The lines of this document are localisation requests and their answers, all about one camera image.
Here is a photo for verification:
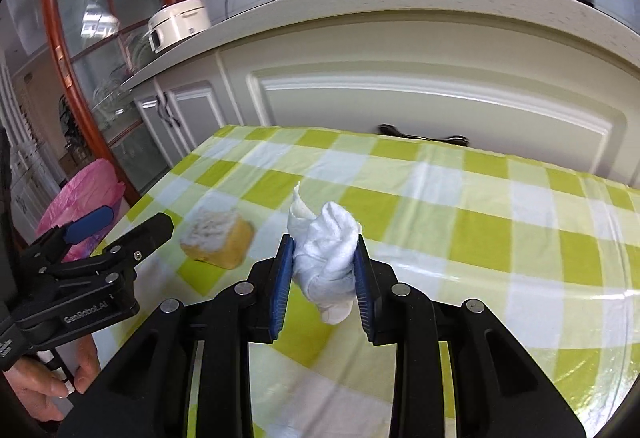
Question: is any person's left hand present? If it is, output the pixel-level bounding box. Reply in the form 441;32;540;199
5;335;101;421

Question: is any green checkered tablecloth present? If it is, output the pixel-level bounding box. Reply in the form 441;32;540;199
92;123;640;438

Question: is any chair with draped clothes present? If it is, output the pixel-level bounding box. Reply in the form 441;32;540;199
57;93;84;154

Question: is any white kitchen cabinet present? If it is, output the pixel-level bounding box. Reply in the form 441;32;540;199
117;0;640;193

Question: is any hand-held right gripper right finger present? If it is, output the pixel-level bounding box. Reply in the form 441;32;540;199
352;238;587;438

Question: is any black horizontal cabinet handle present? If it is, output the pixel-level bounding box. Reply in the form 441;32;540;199
377;123;469;147

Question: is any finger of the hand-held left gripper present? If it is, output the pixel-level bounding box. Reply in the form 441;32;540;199
47;212;174;286
22;205;115;269

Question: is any white hallway cabinet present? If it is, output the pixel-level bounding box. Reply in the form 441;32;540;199
0;53;68;244

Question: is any yellow sponge with white scourer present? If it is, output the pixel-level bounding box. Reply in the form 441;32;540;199
180;205;256;270

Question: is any glass door with red frame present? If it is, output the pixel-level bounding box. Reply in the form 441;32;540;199
42;0;210;200

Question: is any white tissue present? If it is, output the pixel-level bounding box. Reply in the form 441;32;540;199
287;181;362;325

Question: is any pink lined waste bin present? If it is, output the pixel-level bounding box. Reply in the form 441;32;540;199
35;158;126;264

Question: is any white rice cooker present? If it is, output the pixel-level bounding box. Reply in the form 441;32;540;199
147;0;212;54

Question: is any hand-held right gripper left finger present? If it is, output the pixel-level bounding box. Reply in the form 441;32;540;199
57;233;296;438

